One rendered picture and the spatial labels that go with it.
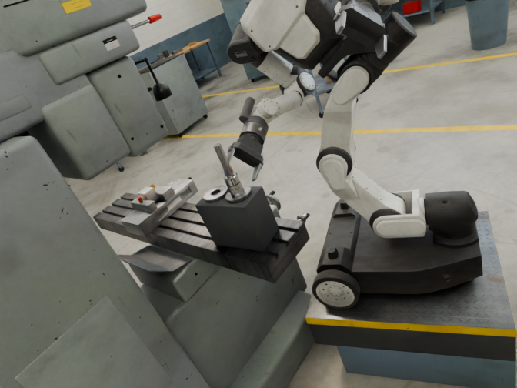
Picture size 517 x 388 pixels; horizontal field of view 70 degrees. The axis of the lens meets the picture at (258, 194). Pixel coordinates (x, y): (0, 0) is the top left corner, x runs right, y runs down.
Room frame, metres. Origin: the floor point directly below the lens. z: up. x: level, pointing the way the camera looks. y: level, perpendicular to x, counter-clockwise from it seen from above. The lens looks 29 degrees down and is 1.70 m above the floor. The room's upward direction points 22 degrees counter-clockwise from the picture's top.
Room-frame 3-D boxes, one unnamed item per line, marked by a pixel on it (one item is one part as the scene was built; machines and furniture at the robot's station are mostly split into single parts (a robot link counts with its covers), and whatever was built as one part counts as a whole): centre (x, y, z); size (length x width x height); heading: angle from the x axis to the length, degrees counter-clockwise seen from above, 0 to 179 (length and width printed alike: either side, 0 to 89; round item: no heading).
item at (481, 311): (1.26, -0.49, 0.20); 0.78 x 0.68 x 0.40; 59
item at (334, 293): (1.15, -0.15, 0.50); 0.20 x 0.05 x 0.20; 59
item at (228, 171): (1.09, 0.06, 1.26); 0.03 x 0.03 x 0.11
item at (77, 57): (1.41, 0.39, 1.68); 0.34 x 0.24 x 0.10; 131
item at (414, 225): (1.24, -0.52, 0.68); 0.21 x 0.20 x 0.13; 59
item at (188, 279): (1.44, 0.35, 0.80); 0.50 x 0.35 x 0.12; 131
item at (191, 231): (1.47, 0.38, 0.90); 1.24 x 0.23 x 0.08; 41
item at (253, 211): (1.13, 0.10, 1.04); 0.22 x 0.12 x 0.20; 48
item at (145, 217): (1.59, 0.44, 0.99); 0.35 x 0.15 x 0.11; 132
